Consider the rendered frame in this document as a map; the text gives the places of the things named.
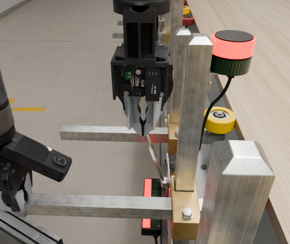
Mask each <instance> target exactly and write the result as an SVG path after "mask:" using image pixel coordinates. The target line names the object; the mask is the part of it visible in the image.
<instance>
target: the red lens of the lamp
mask: <svg viewBox="0 0 290 244"><path fill-rule="evenodd" d="M215 33H216V32H214V33H213V34H212V40H211V41H212V43H213V45H214V46H213V54H214V55H216V56H219V57H222V58H227V59H245V58H249V57H251V56H252V55H253V51H254V47H255V42H256V37H255V36H254V35H253V36H254V39H253V40H252V41H249V42H242V43H236V42H227V41H223V40H220V39H217V38H216V37H215V36H214V34H215Z"/></svg>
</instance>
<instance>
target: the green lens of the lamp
mask: <svg viewBox="0 0 290 244"><path fill-rule="evenodd" d="M251 60H252V56H251V57H250V58H249V59H246V60H242V61H229V60H224V59H220V58H217V57H215V56H214V55H212V60H211V67H210V70H211V71H213V72H214V73H217V74H220V75H225V76H242V75H245V74H247V73H248V72H249V69H250V64H251Z"/></svg>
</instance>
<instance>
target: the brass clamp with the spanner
mask: <svg viewBox="0 0 290 244"><path fill-rule="evenodd" d="M196 186H197V180H196V179H195V184H194V191H175V171H174V172H173V173H172V174H171V175H170V191H169V194H170V198H171V206H172V212H171V238H172V239H176V240H196V239H197V233H198V226H199V220H200V209H199V202H198V193H197V187H196ZM184 208H189V209H191V211H192V214H193V218H192V219H191V220H189V221H186V220H183V219H182V217H181V213H182V210H183V209H184Z"/></svg>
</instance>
